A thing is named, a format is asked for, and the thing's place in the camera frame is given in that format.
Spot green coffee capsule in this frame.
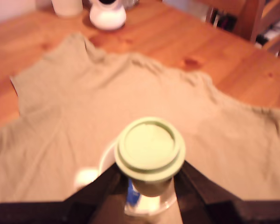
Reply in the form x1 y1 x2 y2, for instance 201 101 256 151
113 116 186 198

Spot cartoon print coffee mug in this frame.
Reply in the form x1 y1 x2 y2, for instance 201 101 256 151
74 140 178 217

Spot beige cloth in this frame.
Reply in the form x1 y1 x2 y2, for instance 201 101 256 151
0 31 280 206

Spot wooden chair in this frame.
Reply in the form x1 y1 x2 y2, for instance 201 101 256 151
200 0 280 59

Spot white insulated bottle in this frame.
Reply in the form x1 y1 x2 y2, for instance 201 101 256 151
50 0 84 17

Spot small white round camera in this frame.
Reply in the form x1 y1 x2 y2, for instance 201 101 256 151
88 0 127 30

